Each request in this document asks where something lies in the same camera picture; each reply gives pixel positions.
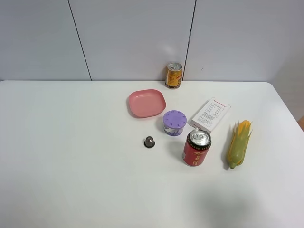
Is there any purple lidded air freshener jar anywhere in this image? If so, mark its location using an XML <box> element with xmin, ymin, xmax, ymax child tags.
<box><xmin>163</xmin><ymin>110</ymin><xmax>187</xmax><ymax>136</ymax></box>

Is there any pink square plastic plate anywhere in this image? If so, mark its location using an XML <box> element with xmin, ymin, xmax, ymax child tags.
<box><xmin>126</xmin><ymin>89</ymin><xmax>167</xmax><ymax>118</ymax></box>

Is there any small dark coffee capsule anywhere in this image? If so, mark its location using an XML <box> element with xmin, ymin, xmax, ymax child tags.
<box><xmin>144</xmin><ymin>136</ymin><xmax>155</xmax><ymax>148</ymax></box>

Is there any yellow drink can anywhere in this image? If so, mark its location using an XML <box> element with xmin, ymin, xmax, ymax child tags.
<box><xmin>165</xmin><ymin>62</ymin><xmax>183</xmax><ymax>89</ymax></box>

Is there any red drink can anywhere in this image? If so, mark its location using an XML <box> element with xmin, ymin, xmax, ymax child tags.
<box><xmin>183</xmin><ymin>129</ymin><xmax>212</xmax><ymax>167</ymax></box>

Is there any white printed cardboard box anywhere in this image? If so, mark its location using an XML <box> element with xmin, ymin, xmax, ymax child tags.
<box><xmin>190</xmin><ymin>97</ymin><xmax>231</xmax><ymax>133</ymax></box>

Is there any toy corn cob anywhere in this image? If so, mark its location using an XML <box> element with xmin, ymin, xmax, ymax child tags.
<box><xmin>226</xmin><ymin>120</ymin><xmax>252</xmax><ymax>169</ymax></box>

